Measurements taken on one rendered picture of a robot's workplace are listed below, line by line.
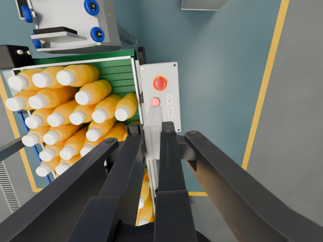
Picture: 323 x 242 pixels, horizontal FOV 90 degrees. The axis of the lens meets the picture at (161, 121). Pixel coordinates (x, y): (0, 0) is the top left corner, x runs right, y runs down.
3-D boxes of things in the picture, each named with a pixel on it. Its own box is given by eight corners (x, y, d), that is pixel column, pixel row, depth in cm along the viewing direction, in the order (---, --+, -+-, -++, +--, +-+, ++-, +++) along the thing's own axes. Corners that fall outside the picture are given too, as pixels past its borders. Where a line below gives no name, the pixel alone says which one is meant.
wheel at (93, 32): (91, 25, 49) (87, 26, 50) (94, 42, 50) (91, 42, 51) (104, 26, 52) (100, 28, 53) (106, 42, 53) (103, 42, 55)
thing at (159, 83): (166, 75, 43) (166, 76, 42) (167, 89, 44) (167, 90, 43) (152, 77, 43) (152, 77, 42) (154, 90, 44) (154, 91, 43)
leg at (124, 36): (136, 38, 138) (118, 21, 80) (137, 45, 140) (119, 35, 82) (130, 38, 138) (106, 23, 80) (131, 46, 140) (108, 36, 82)
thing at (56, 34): (85, 32, 55) (64, 25, 43) (87, 40, 55) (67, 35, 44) (56, 35, 55) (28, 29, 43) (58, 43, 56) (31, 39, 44)
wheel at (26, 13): (28, 9, 52) (20, 8, 50) (27, 3, 48) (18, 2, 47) (33, 25, 53) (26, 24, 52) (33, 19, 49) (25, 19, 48)
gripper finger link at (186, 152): (160, 145, 11) (203, 142, 11) (161, 121, 16) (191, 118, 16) (162, 163, 12) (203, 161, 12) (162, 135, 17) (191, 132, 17)
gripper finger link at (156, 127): (151, 127, 13) (160, 127, 13) (155, 105, 19) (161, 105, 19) (155, 160, 14) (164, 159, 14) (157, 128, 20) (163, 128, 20)
